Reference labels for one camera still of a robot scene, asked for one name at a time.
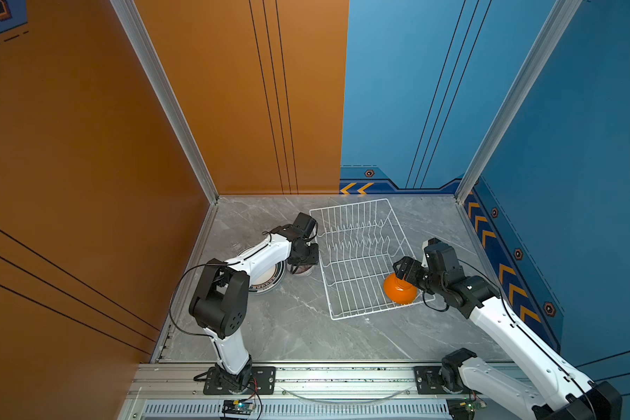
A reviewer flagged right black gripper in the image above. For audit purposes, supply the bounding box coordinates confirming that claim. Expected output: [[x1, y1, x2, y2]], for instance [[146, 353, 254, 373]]
[[390, 254, 446, 297]]

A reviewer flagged orange bowl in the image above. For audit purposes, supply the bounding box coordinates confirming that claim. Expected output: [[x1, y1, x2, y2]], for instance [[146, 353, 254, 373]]
[[383, 274, 418, 306]]

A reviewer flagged white ribbed bowl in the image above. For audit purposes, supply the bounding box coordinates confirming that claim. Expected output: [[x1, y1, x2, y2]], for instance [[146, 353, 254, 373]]
[[287, 264, 314, 276]]

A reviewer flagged white wire dish rack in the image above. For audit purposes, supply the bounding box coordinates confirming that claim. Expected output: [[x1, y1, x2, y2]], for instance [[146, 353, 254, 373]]
[[310, 199, 416, 320]]

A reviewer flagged green rimmed white plate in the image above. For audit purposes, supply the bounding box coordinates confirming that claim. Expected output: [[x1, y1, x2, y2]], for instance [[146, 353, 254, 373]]
[[249, 262, 285, 294]]

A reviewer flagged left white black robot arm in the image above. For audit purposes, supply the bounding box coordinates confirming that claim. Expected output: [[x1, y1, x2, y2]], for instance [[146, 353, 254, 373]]
[[188, 213, 320, 393]]

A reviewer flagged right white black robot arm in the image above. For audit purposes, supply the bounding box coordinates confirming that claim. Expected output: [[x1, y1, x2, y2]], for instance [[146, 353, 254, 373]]
[[393, 238, 623, 419]]

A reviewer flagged right green circuit board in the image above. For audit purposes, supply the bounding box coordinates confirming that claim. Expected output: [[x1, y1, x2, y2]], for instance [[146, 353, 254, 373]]
[[446, 399, 488, 420]]

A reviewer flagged green circuit board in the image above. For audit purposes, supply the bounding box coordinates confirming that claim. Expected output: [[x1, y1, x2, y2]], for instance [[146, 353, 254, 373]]
[[446, 399, 488, 420], [222, 400, 257, 419]]

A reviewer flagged left green circuit board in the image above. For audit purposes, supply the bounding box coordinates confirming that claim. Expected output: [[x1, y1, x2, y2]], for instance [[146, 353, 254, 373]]
[[222, 400, 257, 419]]

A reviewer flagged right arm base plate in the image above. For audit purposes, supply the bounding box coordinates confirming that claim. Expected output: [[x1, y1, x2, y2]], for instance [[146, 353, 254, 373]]
[[413, 365, 474, 396]]

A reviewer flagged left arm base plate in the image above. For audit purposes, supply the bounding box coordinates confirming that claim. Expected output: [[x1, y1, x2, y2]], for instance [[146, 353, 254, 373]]
[[203, 366, 276, 396]]

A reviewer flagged aluminium front rail frame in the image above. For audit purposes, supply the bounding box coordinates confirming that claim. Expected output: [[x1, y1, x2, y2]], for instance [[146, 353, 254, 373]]
[[118, 362, 530, 419]]

